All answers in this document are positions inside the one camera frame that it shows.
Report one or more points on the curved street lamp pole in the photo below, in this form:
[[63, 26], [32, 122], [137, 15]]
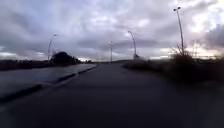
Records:
[[134, 45], [49, 48]]

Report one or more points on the dark clump of trees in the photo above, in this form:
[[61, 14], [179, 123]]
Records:
[[63, 59]]

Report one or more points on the grey asphalt road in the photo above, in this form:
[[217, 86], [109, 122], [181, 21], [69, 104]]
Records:
[[26, 78]]

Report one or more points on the tall street lamp pole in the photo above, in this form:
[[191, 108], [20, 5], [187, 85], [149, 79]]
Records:
[[180, 30]]

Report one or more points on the dark asphalt path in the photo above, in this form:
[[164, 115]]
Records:
[[113, 100]]

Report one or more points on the dark bushes along path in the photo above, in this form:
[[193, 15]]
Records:
[[196, 68]]

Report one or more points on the thin street lamp pole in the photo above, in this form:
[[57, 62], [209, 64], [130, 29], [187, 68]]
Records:
[[111, 53]]

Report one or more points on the dark verge beyond road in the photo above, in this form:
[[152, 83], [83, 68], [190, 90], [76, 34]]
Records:
[[23, 64]]

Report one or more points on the dark kerb strip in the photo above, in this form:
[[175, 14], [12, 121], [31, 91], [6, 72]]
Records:
[[20, 93]]

